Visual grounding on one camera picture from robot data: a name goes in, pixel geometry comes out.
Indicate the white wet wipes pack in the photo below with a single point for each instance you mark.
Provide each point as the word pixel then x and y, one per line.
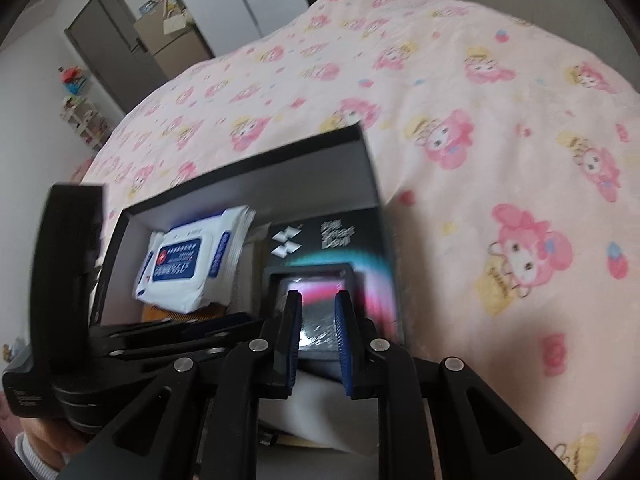
pixel 180 260

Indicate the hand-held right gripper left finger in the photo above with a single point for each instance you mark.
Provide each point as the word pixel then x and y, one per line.
pixel 292 340

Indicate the person's left forearm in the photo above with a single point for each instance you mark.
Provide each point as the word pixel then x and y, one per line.
pixel 35 465

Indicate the dark grey door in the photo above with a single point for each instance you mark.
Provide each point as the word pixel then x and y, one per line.
pixel 110 45

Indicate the wooden comb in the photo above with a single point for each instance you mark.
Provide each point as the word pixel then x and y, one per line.
pixel 170 314

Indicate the black shoe box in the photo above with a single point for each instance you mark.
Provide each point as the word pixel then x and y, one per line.
pixel 225 185

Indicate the pink printed blanket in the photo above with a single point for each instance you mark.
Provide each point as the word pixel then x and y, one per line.
pixel 500 135

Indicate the white handbag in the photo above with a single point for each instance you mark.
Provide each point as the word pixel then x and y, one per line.
pixel 175 22

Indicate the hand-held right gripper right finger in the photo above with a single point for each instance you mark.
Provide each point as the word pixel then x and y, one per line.
pixel 345 340

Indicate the black box with pink swirl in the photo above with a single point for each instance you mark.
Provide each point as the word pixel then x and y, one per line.
pixel 325 230

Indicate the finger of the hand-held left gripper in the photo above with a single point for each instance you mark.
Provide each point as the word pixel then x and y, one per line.
pixel 210 327
pixel 150 353

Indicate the white shelf rack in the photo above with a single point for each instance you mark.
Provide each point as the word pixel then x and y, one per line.
pixel 85 120

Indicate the white wardrobe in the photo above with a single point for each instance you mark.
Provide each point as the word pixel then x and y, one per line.
pixel 250 0

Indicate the person's left hand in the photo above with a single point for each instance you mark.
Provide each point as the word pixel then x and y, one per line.
pixel 50 437

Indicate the beige cabinet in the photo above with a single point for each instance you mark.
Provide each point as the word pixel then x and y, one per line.
pixel 175 55

